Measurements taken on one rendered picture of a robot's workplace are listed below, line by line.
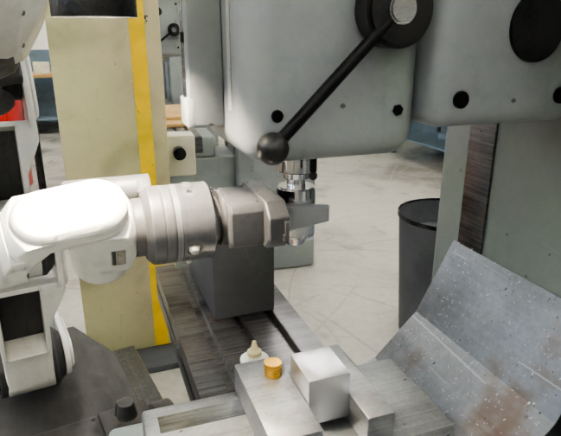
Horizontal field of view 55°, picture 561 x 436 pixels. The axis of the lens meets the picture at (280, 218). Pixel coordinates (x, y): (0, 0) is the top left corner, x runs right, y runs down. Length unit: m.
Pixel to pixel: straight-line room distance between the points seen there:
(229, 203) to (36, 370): 0.91
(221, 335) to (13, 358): 0.56
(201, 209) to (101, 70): 1.76
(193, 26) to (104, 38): 1.74
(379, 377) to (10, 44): 0.69
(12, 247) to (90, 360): 1.11
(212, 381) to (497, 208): 0.52
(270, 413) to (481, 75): 0.42
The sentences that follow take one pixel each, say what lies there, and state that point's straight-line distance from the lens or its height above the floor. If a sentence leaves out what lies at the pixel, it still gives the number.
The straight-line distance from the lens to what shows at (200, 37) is 0.58.
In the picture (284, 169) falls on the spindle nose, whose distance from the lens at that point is 0.63.
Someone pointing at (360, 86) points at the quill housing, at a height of 1.38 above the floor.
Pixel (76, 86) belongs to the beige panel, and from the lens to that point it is 2.31.
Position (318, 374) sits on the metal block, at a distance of 0.65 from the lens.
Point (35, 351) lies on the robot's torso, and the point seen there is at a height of 0.75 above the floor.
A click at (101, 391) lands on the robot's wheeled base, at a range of 1.52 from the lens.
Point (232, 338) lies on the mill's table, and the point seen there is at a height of 0.92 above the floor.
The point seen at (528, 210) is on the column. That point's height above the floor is 1.19.
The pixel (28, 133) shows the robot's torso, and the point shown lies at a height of 1.25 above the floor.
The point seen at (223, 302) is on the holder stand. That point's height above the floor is 0.96.
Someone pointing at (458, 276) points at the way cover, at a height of 1.04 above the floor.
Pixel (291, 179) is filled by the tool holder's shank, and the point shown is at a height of 1.27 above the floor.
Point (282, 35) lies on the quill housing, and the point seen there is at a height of 1.43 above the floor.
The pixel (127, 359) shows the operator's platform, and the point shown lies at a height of 0.40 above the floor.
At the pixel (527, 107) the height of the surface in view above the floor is 1.36.
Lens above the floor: 1.43
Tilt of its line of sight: 19 degrees down
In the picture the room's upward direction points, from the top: straight up
